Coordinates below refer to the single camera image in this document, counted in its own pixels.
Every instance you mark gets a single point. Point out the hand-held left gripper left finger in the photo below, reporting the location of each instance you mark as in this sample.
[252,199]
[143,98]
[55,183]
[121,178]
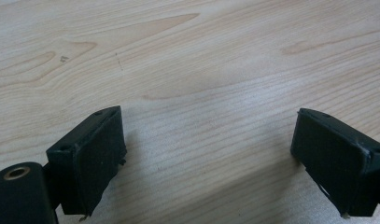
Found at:
[91,155]

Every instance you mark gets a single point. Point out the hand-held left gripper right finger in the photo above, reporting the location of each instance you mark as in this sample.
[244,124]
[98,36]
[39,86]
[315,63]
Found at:
[337,161]

